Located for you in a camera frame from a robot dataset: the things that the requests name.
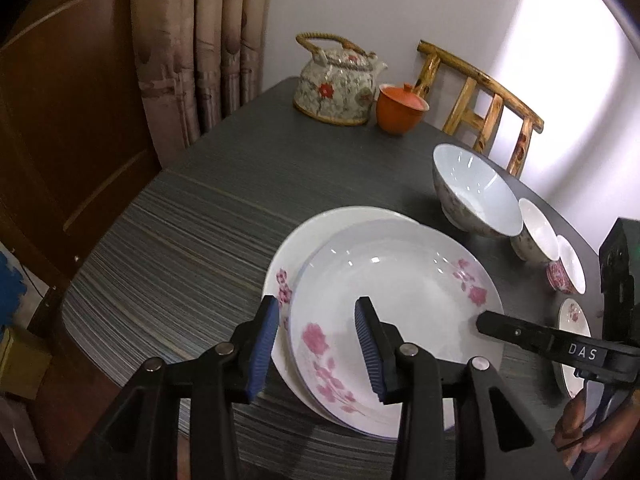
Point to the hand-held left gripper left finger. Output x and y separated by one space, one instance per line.
262 350

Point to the yellow box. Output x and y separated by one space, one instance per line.
22 365

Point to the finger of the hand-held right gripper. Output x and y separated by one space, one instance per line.
530 335

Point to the medium white floral bowl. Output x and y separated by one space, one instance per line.
537 230

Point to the beige patterned curtain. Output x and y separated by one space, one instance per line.
200 50

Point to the white plate with pink flowers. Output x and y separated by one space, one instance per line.
415 280
290 265

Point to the blue object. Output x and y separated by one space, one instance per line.
11 290

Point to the floral ceramic teapot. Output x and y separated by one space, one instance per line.
335 87

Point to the wooden chair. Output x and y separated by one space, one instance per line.
495 92

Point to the brown wooden door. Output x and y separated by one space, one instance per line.
75 125

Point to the small white floral plate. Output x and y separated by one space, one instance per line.
572 317

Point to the small red patterned bowl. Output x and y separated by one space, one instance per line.
570 265

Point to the large white floral bowl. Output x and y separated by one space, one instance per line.
475 185

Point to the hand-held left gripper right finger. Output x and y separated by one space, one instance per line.
369 350

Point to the person's right hand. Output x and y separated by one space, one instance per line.
575 435

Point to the orange lidded cup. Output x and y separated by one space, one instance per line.
397 112

